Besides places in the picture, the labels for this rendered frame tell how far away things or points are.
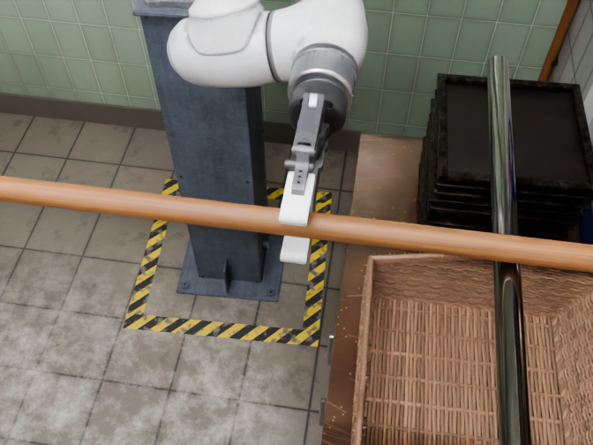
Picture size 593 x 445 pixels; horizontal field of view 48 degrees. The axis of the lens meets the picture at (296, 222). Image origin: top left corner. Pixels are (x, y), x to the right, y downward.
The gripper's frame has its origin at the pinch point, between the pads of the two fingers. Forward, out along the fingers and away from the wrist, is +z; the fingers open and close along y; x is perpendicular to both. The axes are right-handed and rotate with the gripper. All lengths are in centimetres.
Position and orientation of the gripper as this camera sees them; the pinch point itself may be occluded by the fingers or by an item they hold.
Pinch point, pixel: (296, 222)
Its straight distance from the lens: 74.6
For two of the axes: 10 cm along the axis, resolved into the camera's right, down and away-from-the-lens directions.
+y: 0.0, 5.9, 8.1
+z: -1.5, 8.0, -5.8
